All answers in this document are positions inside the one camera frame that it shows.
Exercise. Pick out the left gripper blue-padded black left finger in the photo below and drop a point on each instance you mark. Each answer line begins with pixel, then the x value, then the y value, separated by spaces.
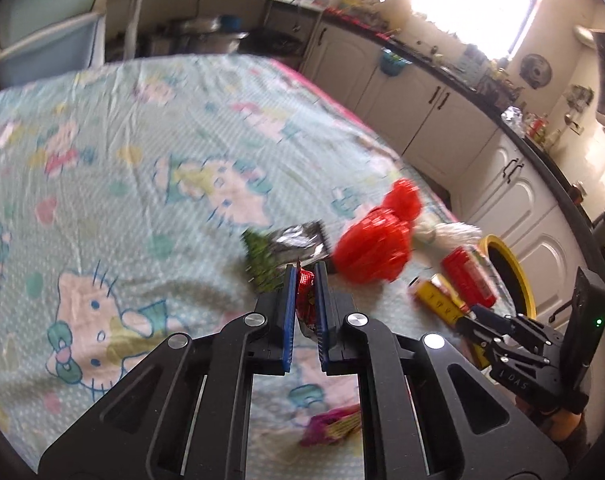
pixel 183 411

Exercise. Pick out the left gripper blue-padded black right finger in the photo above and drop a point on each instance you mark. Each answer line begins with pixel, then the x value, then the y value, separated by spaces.
pixel 426 412

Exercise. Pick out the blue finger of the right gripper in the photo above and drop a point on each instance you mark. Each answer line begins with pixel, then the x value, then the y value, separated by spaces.
pixel 484 327

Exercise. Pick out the red cylindrical snack pack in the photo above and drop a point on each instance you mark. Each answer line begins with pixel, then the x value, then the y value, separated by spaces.
pixel 469 279

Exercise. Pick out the yellow snack box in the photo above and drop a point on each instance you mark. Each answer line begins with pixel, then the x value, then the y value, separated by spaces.
pixel 440 297

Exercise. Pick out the red plastic bag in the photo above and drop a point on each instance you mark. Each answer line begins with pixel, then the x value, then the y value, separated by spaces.
pixel 378 247

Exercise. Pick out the small red snack wrapper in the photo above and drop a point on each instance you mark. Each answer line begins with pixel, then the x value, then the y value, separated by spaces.
pixel 306 309

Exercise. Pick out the yellow rimmed trash bin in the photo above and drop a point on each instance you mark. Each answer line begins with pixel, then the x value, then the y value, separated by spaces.
pixel 511 273

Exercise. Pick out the white kitchen cabinets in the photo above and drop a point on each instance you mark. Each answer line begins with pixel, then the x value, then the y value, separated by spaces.
pixel 491 182

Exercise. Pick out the person's right hand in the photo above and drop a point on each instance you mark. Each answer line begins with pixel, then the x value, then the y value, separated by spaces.
pixel 561 426

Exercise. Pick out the pink yellow candy wrapper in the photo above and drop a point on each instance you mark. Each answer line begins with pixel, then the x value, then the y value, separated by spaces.
pixel 332 427

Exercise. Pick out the crumpled white tissue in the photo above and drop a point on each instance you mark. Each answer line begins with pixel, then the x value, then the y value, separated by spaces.
pixel 447 236

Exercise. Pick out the silver green snack wrapper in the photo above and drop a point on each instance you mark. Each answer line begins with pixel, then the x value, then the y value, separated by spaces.
pixel 269 253

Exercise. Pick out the Hello Kitty bed sheet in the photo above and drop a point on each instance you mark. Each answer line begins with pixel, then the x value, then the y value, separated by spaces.
pixel 124 195

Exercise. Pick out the blue hanging basket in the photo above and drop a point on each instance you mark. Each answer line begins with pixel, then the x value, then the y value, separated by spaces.
pixel 392 64

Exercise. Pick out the steel cooking pot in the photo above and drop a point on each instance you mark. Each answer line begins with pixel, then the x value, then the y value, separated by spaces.
pixel 203 36

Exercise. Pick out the light blue drawer unit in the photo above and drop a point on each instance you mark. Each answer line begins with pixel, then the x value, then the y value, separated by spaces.
pixel 47 38

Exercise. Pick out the wall exhaust fan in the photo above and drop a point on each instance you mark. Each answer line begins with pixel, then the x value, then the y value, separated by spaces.
pixel 535 70

